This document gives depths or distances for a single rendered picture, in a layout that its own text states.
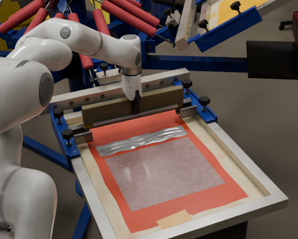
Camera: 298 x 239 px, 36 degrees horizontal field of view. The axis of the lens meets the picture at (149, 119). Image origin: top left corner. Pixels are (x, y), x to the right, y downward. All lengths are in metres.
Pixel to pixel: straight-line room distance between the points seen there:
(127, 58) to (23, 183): 0.84
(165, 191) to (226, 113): 2.24
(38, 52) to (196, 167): 0.73
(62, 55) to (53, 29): 0.15
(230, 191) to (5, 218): 0.95
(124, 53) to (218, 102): 2.45
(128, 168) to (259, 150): 1.84
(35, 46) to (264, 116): 2.72
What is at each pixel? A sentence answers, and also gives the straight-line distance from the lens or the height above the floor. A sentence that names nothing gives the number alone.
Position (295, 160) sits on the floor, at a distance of 3.34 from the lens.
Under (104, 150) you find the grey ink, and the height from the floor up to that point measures 0.96.
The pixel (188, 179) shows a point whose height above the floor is 0.96.
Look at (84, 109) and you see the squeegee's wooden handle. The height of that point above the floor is 1.12.
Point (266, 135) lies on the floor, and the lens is 3.54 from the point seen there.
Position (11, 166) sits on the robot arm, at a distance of 0.79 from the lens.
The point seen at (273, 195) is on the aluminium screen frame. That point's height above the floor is 0.99.
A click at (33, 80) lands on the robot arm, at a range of 0.70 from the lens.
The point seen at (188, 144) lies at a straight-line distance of 1.77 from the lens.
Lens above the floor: 2.01
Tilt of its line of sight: 33 degrees down
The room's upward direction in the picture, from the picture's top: 3 degrees counter-clockwise
